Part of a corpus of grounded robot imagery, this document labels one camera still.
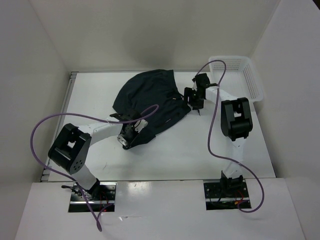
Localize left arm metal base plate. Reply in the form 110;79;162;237
61;182;117;213

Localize dark navy shorts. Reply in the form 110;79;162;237
112;69;191;149

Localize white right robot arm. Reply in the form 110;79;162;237
184;73;253;197

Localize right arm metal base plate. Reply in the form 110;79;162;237
203;179;252;211

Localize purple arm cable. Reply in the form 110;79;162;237
195;59;265;213
29;104;160;232

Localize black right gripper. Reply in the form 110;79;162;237
181;87;205;110

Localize white plastic perforated basket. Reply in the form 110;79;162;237
208;55;264;103

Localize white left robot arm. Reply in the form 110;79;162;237
48;113;148;200

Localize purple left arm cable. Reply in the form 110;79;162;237
29;104;160;232

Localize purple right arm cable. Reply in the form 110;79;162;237
195;59;265;213

